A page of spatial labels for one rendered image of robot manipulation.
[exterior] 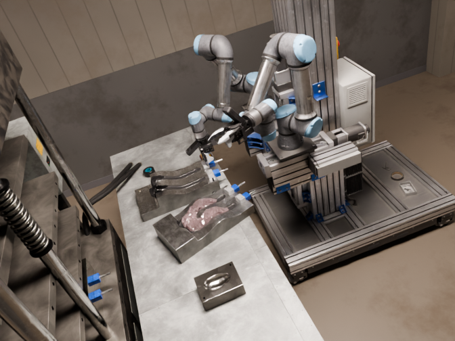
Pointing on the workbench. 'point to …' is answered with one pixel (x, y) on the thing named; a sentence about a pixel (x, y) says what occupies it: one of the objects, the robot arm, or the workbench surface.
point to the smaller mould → (219, 285)
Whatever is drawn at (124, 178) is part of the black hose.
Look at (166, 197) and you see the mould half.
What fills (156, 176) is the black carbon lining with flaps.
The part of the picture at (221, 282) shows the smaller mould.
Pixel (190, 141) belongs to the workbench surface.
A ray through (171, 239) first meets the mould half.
